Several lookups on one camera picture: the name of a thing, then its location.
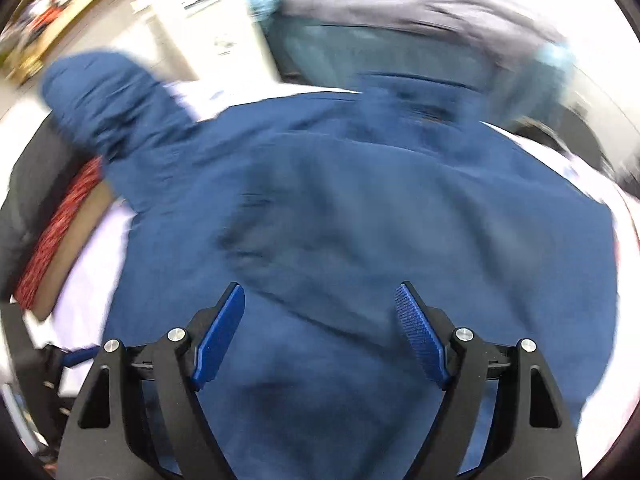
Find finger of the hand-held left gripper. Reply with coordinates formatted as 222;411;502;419
62;346;101;367

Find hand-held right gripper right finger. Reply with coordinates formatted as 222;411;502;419
395;281;583;480

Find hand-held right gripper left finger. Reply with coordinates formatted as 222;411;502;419
57;281;246;480

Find navy blue garment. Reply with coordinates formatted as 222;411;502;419
41;50;621;480

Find tan folded cloth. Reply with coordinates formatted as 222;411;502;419
32;180;136;321

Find red floral cloth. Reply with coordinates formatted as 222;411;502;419
15;157;106;308

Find black quilted jacket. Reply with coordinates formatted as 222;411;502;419
0;110;101;296

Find teal bedding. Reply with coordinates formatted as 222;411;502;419
240;0;576;126

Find white machine with screen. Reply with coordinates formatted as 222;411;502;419
132;0;281;83

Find grey quilt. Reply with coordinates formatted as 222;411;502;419
277;0;566;126

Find wooden wall shelf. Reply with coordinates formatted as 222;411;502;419
0;0;136;81

